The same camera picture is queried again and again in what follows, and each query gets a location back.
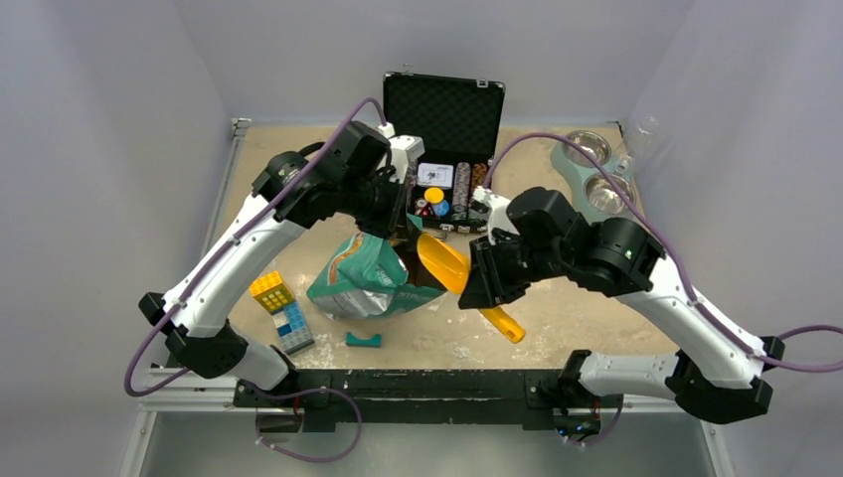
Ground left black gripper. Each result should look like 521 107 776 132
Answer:
337 168 412 240

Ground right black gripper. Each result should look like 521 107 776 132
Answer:
460 229 569 307

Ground yellow plastic scoop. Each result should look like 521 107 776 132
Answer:
417 233 526 344

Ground green pet food bag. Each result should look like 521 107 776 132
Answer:
306 232 445 319

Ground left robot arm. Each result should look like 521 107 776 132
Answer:
139 121 424 406

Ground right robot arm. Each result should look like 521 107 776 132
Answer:
458 187 784 424

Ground double steel pet bowl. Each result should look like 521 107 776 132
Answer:
550 130 638 223

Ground black poker chip case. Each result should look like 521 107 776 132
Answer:
383 72 506 234

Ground teal curved block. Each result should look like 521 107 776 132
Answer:
345 332 383 349

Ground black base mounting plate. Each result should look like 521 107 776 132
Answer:
234 369 621 433

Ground toy brick block stack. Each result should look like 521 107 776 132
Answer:
249 271 315 355

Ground clear glass jar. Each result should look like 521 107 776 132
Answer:
614 116 660 177

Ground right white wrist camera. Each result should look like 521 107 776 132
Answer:
472 186 518 241

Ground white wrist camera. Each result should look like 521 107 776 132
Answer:
472 186 518 241
376 123 425 189

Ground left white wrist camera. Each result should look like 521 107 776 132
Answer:
376 123 425 189

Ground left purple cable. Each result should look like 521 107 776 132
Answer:
123 96 393 398

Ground purple cable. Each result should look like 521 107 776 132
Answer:
123 96 393 398
483 132 843 374

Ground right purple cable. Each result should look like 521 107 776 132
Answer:
483 132 843 374

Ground aluminium frame rail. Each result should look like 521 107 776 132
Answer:
143 123 737 476

